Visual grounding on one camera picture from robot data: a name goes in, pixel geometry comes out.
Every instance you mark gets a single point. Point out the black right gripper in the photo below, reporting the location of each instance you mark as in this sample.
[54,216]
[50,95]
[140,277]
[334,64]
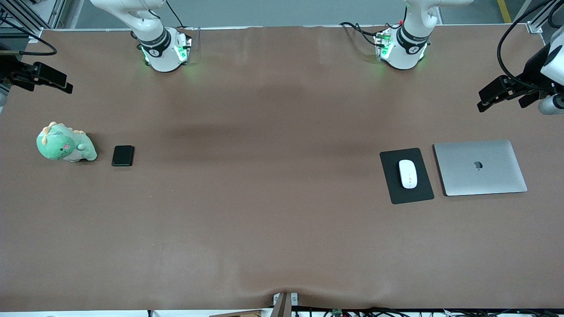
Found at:
[9,69]

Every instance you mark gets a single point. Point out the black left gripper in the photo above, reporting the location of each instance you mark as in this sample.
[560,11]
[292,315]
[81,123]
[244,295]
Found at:
[532,68]

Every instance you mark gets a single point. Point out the small black phone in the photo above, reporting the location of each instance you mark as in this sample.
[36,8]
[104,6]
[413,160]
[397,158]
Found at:
[122,156]

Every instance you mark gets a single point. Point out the white computer mouse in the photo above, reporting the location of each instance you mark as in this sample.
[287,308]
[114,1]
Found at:
[408,174]

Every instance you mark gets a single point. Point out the black mouse pad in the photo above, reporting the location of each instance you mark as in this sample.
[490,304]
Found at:
[412,196]

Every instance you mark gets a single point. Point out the green dinosaur plush toy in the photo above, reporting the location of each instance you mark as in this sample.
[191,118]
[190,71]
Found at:
[59,145]

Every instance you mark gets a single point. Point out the silver closed laptop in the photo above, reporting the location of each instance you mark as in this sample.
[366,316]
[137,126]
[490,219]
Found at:
[480,169]

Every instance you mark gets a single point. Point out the brown table cover mat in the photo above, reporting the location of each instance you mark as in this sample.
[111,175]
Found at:
[264,176]

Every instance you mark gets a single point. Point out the aluminium frame profile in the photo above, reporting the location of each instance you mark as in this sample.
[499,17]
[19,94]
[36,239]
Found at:
[544,15]
[55,13]

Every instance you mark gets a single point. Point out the metal table edge bracket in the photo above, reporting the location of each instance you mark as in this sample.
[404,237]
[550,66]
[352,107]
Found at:
[294,298]

